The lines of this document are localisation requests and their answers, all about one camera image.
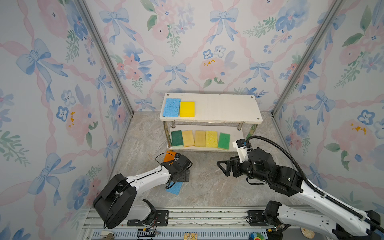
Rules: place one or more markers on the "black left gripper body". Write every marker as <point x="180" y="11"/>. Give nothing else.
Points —
<point x="184" y="176"/>

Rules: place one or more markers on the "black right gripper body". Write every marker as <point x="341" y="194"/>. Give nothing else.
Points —
<point x="247" y="169"/>

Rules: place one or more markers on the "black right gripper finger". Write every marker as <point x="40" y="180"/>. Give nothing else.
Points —
<point x="230" y="162"/>
<point x="226" y="168"/>

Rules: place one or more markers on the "orange sponge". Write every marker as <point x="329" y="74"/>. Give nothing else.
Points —
<point x="169" y="156"/>

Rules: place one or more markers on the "blue sponge front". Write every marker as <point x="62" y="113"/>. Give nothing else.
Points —
<point x="174" y="188"/>

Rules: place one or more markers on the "blue sponge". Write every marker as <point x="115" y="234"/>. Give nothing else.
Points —
<point x="172" y="108"/>
<point x="174" y="188"/>

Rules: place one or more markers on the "light green sponge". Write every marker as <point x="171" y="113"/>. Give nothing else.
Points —
<point x="224" y="141"/>

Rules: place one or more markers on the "dark green scouring sponge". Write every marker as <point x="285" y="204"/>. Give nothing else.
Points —
<point x="177" y="138"/>

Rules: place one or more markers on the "bright yellow porous sponge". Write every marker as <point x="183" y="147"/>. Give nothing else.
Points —
<point x="211" y="139"/>

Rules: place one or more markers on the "blue sponge back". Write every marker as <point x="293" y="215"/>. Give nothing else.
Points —
<point x="172" y="108"/>

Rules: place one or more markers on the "small yellow sponge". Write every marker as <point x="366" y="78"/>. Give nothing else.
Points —
<point x="187" y="109"/>

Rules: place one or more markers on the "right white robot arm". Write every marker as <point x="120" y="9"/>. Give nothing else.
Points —
<point x="335" y="220"/>

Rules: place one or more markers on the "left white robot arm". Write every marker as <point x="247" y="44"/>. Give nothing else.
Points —
<point x="119" y="199"/>

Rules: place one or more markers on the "white two-tier metal shelf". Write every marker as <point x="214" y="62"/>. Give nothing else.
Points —
<point x="213" y="112"/>

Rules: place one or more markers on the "round wooden disc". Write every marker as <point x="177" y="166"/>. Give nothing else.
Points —
<point x="308" y="233"/>

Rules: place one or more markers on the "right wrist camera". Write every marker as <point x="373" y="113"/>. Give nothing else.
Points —
<point x="242" y="150"/>

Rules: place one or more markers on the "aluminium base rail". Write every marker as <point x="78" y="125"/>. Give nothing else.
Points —
<point x="226" y="223"/>

